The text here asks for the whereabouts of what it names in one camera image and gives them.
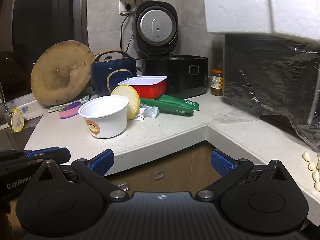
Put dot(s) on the white wall socket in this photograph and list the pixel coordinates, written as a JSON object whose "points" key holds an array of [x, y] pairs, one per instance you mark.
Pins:
{"points": [[123, 5]]}

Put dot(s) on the dark window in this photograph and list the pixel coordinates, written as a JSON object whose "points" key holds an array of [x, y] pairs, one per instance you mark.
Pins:
{"points": [[45, 17]]}

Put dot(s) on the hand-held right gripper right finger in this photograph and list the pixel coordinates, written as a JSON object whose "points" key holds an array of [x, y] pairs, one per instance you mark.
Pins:
{"points": [[220, 161]]}

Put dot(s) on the pile of garlic cloves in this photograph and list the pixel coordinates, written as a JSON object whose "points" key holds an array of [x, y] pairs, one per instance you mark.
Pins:
{"points": [[305, 155]]}

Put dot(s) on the small blue rice cooker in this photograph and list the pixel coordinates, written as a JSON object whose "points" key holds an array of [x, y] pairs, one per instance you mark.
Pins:
{"points": [[112, 67]]}

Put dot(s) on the black rice cooker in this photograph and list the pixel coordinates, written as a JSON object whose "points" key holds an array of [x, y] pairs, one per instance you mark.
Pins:
{"points": [[180, 75]]}

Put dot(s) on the red rectangular plastic container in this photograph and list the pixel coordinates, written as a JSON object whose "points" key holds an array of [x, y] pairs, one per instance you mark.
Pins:
{"points": [[152, 90]]}

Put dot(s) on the yellow round plastic lid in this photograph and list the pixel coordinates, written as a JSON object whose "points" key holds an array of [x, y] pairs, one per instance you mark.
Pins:
{"points": [[127, 97]]}

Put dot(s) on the white foam box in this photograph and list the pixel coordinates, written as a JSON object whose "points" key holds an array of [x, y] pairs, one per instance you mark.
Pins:
{"points": [[250, 10]]}

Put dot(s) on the white plastic bowl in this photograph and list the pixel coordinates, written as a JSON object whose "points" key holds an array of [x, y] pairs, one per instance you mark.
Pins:
{"points": [[110, 122]]}

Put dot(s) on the yellow mesh sink strainer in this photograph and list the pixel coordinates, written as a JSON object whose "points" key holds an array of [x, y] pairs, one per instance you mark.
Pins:
{"points": [[17, 122]]}

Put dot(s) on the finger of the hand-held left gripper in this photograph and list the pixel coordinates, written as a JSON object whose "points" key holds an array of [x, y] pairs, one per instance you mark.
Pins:
{"points": [[62, 155], [42, 151]]}

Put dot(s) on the kitchen sink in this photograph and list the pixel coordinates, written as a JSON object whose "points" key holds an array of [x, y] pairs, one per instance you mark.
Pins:
{"points": [[15, 140]]}

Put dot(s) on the pink purple sponge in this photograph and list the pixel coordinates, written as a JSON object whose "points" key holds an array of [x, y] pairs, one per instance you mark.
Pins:
{"points": [[68, 111]]}

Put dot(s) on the small white blue packet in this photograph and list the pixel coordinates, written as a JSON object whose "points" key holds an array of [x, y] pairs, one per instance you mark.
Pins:
{"points": [[24, 109]]}

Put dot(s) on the green paper packet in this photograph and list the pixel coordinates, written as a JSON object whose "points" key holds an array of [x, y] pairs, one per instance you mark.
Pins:
{"points": [[185, 102], [170, 108]]}

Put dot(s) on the green white striped cloth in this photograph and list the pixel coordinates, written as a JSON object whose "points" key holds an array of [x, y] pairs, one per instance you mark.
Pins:
{"points": [[57, 107]]}

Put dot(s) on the clear plastic wrapper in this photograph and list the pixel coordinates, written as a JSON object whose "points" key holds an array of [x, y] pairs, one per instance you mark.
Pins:
{"points": [[151, 112]]}

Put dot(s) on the black microwave in plastic film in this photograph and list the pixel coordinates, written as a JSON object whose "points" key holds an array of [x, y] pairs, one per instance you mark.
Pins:
{"points": [[270, 75]]}

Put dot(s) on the round wooden cutting board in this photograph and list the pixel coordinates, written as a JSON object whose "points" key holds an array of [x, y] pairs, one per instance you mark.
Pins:
{"points": [[60, 75]]}

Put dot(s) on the white crumpled paper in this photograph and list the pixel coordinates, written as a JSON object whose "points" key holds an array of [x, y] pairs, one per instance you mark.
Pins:
{"points": [[137, 117]]}

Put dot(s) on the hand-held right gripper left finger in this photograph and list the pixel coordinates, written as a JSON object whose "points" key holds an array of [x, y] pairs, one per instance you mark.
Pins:
{"points": [[101, 161]]}

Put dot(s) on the glass jar orange lid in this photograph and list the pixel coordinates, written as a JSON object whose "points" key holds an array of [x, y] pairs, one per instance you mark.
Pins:
{"points": [[216, 82]]}

